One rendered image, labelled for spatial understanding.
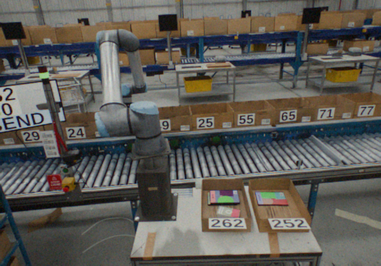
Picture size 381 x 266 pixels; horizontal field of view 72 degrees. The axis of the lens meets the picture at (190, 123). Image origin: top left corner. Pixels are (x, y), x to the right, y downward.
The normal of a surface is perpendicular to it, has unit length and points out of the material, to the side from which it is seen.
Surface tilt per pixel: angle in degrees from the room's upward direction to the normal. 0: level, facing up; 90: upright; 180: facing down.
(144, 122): 87
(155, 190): 90
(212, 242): 0
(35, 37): 87
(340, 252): 0
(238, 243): 0
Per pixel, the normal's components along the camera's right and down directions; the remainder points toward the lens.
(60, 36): 0.11, 0.38
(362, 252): -0.04, -0.92
